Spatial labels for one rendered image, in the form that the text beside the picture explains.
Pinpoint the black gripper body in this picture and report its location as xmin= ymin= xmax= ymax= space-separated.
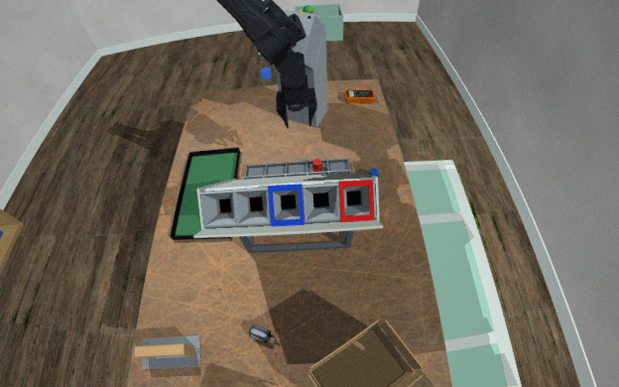
xmin=276 ymin=88 xmax=317 ymax=107

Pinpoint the grey bank of square funnels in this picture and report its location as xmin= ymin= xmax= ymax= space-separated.
xmin=193 ymin=158 xmax=383 ymax=238

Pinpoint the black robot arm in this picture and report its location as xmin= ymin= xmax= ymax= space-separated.
xmin=217 ymin=0 xmax=309 ymax=112

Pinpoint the blue square band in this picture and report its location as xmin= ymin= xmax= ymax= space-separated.
xmin=268 ymin=184 xmax=305 ymax=226

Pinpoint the red funnel band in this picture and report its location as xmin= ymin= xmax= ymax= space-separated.
xmin=339 ymin=180 xmax=374 ymax=222

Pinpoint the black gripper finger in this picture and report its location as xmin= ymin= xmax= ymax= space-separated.
xmin=309 ymin=106 xmax=317 ymax=127
xmin=276 ymin=103 xmax=289 ymax=129

